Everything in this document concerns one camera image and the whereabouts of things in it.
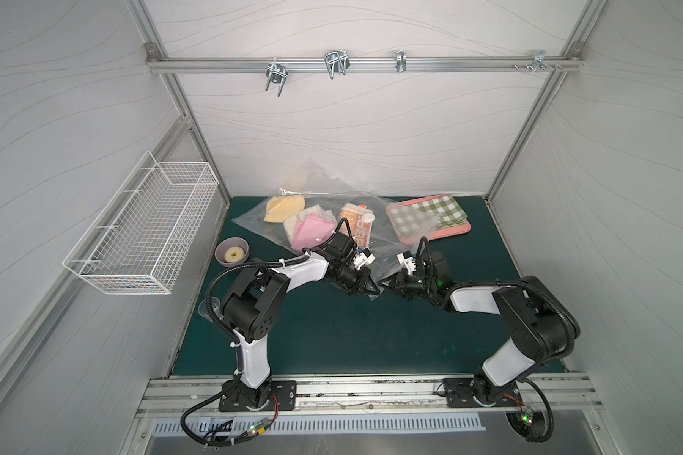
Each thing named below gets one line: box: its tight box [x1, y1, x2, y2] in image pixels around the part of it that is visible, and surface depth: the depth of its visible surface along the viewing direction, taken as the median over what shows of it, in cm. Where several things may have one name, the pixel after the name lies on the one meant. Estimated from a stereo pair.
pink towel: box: [292, 215, 336, 251], surface depth 105 cm
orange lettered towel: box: [338, 202, 373, 250], surface depth 110 cm
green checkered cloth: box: [387, 194, 469, 237], surface depth 117 cm
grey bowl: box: [214, 236, 250, 268], surface depth 100 cm
